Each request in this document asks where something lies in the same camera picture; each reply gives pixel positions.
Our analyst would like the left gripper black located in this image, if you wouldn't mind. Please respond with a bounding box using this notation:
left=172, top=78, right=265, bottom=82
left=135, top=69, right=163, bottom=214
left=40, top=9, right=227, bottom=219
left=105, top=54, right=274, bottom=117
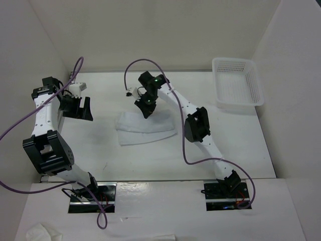
left=58, top=94, right=93, bottom=121

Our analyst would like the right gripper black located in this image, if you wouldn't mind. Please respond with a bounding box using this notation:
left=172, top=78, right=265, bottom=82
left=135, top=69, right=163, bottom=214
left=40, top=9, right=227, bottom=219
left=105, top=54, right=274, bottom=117
left=134, top=92, right=157, bottom=118

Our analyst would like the white skirt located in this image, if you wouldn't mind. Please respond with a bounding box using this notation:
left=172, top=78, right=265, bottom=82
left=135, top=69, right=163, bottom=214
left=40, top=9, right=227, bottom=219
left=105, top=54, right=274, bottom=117
left=115, top=110, right=177, bottom=146

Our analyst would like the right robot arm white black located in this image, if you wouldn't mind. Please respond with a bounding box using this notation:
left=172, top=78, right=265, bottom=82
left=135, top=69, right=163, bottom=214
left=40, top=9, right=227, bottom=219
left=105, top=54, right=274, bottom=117
left=131, top=71, right=241, bottom=197

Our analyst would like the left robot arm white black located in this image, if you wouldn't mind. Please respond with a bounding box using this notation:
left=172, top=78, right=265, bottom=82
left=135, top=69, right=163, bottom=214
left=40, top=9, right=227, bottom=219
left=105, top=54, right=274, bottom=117
left=23, top=77, right=100, bottom=201

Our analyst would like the white perforated plastic basket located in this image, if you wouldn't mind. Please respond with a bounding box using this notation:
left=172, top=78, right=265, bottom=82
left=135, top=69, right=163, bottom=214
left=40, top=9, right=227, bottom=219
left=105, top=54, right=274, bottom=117
left=212, top=57, right=264, bottom=108

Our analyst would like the crumpled white tissue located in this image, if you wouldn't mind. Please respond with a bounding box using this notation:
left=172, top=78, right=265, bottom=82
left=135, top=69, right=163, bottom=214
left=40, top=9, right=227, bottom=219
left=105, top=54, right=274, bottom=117
left=26, top=223, right=63, bottom=241

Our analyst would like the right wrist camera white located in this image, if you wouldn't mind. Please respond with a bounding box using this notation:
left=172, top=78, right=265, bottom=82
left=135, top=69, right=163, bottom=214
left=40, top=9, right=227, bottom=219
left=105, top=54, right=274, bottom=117
left=126, top=87, right=141, bottom=100

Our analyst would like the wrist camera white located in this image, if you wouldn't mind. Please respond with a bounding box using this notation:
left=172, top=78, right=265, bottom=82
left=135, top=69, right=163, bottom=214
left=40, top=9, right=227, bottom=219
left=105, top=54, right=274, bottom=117
left=68, top=82, right=87, bottom=98
left=126, top=87, right=141, bottom=100

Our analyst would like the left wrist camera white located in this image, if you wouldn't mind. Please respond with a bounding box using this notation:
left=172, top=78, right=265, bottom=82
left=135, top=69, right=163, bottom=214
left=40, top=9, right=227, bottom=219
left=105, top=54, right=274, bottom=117
left=68, top=82, right=87, bottom=98

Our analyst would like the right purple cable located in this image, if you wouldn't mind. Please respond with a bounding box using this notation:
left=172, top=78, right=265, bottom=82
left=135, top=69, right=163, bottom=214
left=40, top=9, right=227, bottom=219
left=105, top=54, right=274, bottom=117
left=123, top=58, right=256, bottom=210

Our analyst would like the purple cable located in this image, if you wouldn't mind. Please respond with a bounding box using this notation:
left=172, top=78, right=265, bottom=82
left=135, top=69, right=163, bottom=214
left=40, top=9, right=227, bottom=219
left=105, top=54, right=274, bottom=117
left=0, top=56, right=109, bottom=230
left=123, top=58, right=256, bottom=210

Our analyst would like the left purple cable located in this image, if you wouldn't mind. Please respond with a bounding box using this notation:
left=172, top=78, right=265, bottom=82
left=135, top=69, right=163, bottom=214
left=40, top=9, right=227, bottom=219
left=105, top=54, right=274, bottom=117
left=0, top=56, right=109, bottom=230

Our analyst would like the aluminium table edge rail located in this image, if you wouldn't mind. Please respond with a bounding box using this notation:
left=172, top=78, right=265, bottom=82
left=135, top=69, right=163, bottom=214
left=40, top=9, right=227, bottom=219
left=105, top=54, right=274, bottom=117
left=33, top=72, right=79, bottom=181

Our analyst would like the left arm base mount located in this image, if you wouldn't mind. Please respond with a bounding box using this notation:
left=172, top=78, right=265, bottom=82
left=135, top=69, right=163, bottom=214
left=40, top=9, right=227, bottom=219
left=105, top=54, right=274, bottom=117
left=62, top=184, right=116, bottom=214

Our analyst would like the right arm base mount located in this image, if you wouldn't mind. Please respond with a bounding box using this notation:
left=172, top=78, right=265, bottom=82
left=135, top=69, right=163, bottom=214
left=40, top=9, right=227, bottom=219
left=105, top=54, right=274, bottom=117
left=201, top=181, right=250, bottom=211

